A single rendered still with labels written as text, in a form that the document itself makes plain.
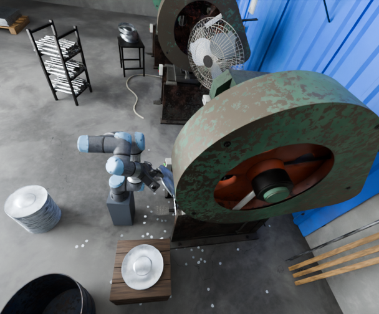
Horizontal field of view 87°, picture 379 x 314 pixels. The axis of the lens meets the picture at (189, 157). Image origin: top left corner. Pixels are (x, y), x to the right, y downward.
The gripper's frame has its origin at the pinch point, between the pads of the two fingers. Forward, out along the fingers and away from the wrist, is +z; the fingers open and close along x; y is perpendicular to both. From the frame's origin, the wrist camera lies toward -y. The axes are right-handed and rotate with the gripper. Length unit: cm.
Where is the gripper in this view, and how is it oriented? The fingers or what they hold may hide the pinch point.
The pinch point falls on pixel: (162, 178)
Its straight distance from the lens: 114.4
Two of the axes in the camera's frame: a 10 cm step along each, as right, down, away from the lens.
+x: -6.8, 7.1, 1.9
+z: 4.6, 2.0, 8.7
